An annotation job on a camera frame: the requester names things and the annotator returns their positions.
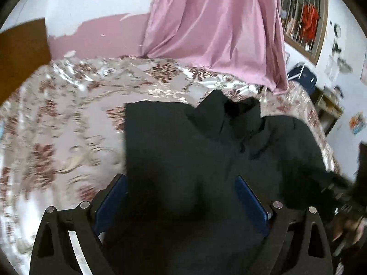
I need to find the wooden shelf unit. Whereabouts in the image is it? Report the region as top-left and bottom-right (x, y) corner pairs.
(310, 87), (344, 137)

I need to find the black garment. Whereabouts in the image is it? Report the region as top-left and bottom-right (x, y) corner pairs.
(103, 91), (339, 274)

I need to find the round wall clock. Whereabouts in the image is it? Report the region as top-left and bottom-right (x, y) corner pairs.
(334, 24), (342, 38)

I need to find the navy blue bag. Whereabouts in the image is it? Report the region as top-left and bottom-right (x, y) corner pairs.
(287, 63), (317, 95)

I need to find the wooden headboard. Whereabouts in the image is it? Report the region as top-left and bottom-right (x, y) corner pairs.
(0, 19), (51, 102)

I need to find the pink curtain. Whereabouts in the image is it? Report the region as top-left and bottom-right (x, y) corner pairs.
(142, 0), (288, 94)

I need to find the barred wooden window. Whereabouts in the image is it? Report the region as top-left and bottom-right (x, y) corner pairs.
(281, 0), (328, 65)

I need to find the floral satin bedspread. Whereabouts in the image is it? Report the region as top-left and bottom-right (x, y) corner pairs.
(1, 57), (340, 274)

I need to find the red hanging cloth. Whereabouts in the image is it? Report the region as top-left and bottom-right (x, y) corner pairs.
(300, 4), (319, 42)

